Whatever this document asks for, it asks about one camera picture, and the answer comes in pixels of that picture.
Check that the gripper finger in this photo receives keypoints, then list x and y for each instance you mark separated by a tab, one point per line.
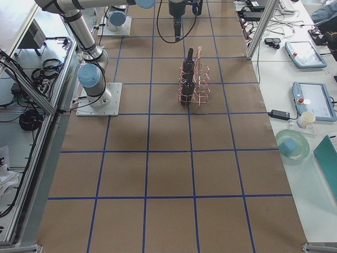
177	27

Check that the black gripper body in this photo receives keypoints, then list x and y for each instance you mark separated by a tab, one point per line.
176	8

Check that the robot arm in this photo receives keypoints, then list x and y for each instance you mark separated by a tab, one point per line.
116	17
92	74

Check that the black wine bottle in basket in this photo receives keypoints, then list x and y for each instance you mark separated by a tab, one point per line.
188	64
187	89

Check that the far teach pendant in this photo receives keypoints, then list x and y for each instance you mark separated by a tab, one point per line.
304	54

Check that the teach pendant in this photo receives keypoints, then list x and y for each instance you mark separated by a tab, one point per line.
313	97
304	54

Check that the black power brick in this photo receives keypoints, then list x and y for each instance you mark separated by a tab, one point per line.
282	115

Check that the grey control box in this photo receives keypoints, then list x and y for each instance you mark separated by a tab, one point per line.
34	38

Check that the near teach pendant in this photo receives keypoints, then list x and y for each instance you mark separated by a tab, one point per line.
313	97

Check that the white paper cup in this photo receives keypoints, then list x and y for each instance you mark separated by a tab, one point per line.
305	119

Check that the green glass bowl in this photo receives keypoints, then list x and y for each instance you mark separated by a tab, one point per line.
300	153

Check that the blue sponge block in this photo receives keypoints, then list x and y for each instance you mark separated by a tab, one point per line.
288	146

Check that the teal folder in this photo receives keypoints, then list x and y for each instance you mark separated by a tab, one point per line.
325	154

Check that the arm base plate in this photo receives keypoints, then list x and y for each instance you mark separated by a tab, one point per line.
116	31
108	104

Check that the copper wire wine basket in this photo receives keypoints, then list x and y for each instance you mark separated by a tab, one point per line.
201	79

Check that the aluminium frame post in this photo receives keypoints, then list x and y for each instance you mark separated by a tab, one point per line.
265	18

